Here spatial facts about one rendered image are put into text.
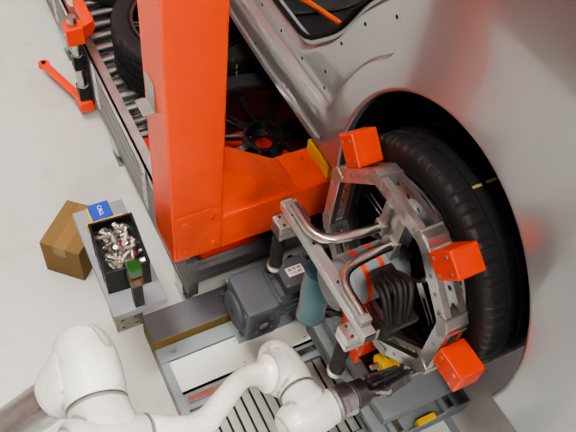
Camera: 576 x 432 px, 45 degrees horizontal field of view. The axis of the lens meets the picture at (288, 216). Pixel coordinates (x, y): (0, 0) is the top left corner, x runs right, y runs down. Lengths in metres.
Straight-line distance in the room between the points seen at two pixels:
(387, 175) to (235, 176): 0.51
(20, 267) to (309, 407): 1.48
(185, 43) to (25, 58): 2.21
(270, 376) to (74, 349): 0.53
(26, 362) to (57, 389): 1.11
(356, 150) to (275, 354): 0.57
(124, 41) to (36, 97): 0.71
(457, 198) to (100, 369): 0.86
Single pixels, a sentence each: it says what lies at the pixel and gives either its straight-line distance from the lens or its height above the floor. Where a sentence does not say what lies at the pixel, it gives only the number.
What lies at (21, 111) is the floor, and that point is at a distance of 3.47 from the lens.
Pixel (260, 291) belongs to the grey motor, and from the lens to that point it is 2.28.
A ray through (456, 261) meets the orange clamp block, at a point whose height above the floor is 1.15.
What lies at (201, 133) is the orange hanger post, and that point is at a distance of 1.80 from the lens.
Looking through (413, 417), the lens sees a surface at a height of 0.15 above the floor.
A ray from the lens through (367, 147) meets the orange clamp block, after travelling 1.77.
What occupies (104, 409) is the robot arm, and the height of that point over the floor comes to 0.96.
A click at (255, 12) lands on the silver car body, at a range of 2.45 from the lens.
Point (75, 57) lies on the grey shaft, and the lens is 3.14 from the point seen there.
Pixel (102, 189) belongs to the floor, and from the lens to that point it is 3.08.
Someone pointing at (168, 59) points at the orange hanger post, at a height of 1.32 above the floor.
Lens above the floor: 2.34
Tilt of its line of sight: 52 degrees down
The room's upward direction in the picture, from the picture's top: 9 degrees clockwise
